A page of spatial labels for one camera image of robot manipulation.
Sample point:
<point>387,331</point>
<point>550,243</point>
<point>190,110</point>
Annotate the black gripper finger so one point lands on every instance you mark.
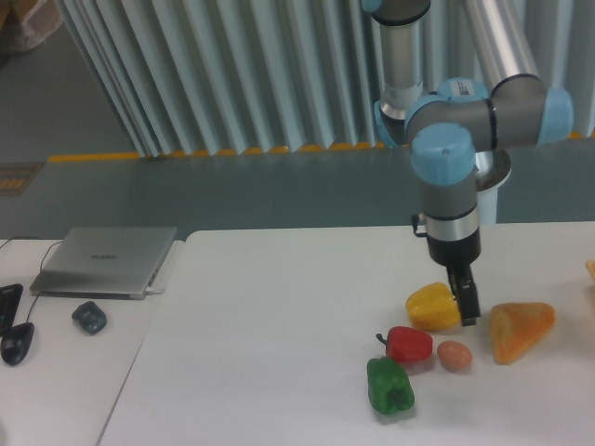
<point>468,303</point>

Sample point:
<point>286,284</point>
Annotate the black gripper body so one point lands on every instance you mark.
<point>457,256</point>

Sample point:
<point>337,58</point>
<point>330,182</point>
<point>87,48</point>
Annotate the yellow bell pepper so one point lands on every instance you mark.
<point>433,308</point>

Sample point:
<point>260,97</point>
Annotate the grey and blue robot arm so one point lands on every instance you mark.
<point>446,129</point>

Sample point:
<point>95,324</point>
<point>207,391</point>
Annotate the red bell pepper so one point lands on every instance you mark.
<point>406,344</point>

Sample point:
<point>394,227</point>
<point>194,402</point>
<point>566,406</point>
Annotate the green bell pepper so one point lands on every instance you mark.
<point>388,386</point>

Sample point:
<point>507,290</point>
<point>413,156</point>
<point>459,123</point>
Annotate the orange triangular bread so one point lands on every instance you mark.
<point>515,328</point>

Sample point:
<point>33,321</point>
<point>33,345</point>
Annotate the brown egg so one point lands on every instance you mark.
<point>454,356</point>

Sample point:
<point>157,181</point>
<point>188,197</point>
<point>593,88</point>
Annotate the orange item at table edge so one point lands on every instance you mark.
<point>590,266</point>

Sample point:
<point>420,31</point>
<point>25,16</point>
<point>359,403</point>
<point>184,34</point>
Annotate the corrugated metal panel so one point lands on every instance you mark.
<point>234,75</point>

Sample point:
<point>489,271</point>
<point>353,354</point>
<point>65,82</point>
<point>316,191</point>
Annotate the silver closed laptop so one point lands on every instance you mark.
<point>111,262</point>

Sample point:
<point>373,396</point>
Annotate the dark earbuds case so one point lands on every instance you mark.
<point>90,318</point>

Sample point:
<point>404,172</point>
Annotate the black keyboard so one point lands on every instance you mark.
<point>9,303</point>

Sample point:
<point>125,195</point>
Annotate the black computer mouse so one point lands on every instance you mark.
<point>16,342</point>

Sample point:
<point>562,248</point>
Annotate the white usb cable plug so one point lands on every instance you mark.
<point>154,291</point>

